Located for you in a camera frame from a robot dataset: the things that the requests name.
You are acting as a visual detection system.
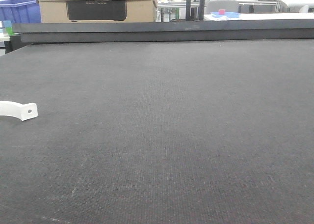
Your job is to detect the white plastic pipe clamp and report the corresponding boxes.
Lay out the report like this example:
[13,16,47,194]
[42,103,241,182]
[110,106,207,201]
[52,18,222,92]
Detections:
[0,101,38,121]

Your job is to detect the blue tray on far table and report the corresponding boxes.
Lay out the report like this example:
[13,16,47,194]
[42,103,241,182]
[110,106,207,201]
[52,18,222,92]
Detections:
[211,12,240,18]

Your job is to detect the red cube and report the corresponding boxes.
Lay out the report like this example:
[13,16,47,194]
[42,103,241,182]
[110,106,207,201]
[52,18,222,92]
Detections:
[218,9,226,15]

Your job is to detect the lower cardboard box black print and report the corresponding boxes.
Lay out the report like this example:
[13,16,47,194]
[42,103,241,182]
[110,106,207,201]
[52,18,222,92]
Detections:
[39,0,157,23]

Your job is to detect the black foam board strip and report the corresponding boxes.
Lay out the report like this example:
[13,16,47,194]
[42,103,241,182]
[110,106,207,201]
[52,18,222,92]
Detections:
[12,19,314,43]

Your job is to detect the blue plastic crate background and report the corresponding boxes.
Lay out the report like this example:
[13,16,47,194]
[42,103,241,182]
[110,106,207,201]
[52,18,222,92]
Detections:
[0,0,41,24]

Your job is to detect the black metal post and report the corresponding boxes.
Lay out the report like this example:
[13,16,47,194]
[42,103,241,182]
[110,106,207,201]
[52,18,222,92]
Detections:
[185,0,209,22]

